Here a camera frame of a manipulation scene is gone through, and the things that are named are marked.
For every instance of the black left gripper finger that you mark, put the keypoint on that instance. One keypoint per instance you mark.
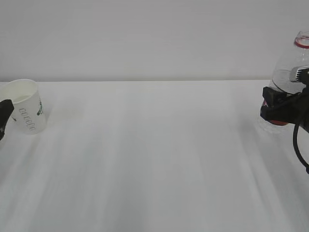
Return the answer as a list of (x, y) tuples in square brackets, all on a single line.
[(6, 109)]

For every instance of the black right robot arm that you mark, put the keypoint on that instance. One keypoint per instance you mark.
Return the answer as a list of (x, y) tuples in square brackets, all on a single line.
[(285, 85)]

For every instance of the Nongfu Spring water bottle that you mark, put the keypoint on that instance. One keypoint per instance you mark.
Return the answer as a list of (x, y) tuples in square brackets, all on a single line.
[(295, 55)]

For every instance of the white paper cup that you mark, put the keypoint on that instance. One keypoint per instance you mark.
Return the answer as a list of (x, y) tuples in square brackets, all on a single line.
[(28, 114)]

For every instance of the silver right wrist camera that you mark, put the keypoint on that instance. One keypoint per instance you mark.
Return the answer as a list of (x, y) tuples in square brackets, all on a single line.
[(300, 74)]

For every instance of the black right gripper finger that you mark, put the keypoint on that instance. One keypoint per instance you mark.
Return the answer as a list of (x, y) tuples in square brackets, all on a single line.
[(282, 107)]

